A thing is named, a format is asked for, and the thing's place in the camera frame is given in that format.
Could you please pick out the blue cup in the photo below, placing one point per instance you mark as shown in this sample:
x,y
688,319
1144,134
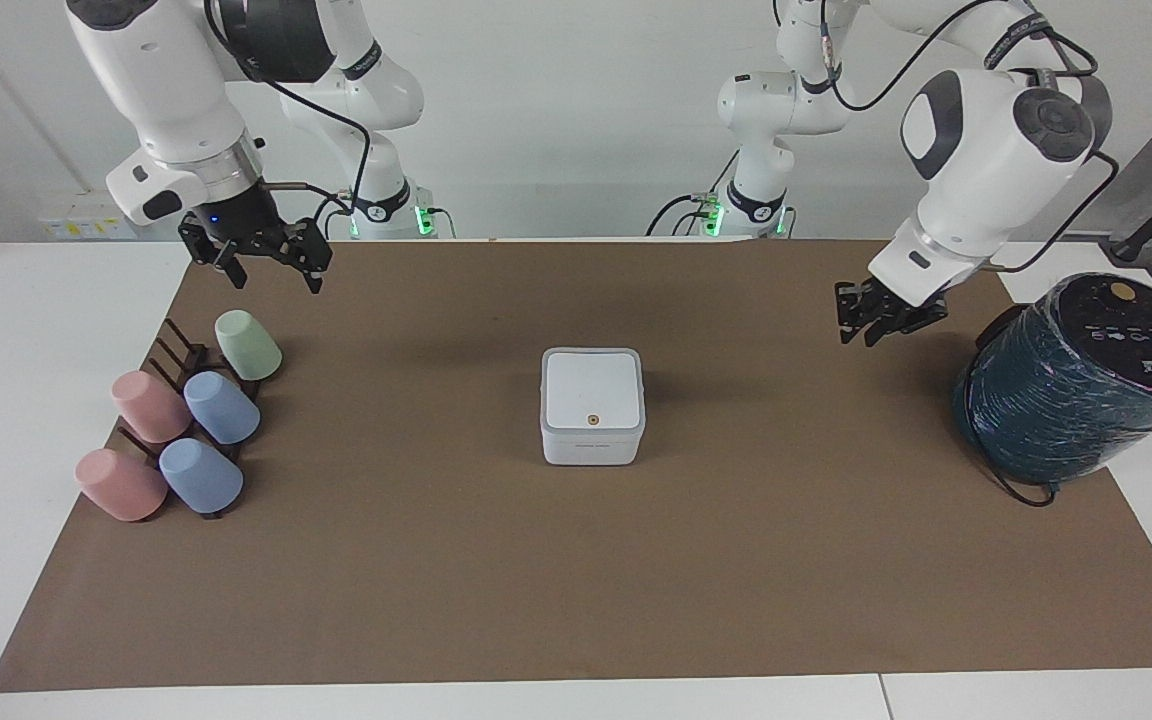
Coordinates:
x,y
223,408
201,476

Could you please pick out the green cup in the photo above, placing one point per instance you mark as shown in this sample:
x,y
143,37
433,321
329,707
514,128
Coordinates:
x,y
248,345

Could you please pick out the white wall socket strip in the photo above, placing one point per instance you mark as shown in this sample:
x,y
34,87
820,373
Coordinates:
x,y
81,228

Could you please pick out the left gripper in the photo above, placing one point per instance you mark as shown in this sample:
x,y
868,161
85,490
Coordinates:
x,y
918,308

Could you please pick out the dark brown cup rack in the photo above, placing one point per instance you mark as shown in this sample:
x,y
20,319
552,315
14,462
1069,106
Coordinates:
x,y
181,355

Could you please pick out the white square trash can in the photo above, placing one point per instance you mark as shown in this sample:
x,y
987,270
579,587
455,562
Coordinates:
x,y
591,405

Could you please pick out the pink cup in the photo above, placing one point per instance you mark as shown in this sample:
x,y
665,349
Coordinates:
x,y
121,485
150,408

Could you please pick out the dark teal wrapped cylinder appliance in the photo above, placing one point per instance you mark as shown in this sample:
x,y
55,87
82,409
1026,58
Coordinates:
x,y
1076,390

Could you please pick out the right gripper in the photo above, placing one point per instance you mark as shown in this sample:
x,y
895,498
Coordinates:
x,y
241,215

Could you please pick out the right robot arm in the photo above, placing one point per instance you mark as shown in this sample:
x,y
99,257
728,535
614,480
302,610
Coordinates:
x,y
161,80

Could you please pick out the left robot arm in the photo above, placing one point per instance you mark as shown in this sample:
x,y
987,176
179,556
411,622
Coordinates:
x,y
986,150

